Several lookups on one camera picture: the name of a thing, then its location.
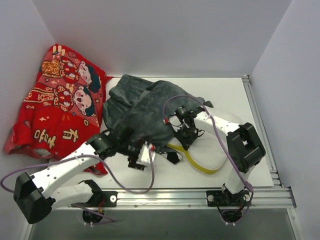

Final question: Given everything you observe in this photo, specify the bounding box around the white pillow yellow edge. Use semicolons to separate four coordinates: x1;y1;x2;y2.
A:
159;111;245;176

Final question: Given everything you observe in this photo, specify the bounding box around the grey plush pillowcase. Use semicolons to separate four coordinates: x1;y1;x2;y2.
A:
102;74;213;153

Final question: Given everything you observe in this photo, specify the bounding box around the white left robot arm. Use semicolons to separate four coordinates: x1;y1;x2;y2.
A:
13;127;154;224

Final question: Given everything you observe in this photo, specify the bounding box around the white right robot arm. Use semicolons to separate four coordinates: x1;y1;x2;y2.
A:
173;106;266;205

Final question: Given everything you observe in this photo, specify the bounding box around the red cartoon print pillow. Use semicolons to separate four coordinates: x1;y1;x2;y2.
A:
4;44;111;160

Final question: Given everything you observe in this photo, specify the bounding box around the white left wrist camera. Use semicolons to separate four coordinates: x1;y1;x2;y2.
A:
137;143;156;167

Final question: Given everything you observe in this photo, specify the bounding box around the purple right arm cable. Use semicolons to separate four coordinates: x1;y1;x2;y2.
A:
162;95;254;224

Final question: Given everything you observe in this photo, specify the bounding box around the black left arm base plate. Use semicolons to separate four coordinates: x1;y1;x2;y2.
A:
76;190;118;208

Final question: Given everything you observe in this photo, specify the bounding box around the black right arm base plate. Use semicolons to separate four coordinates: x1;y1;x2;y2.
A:
205;189;251;207

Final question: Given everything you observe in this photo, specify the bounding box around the aluminium front rail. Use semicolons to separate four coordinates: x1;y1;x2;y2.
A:
27;186;297;210

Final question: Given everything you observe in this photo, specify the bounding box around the aluminium rail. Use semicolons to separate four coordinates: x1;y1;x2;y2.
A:
241;73;285;187
27;186;297;210

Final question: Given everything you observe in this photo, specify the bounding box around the aluminium right side rail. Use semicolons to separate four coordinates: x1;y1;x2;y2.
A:
241;73;285;187

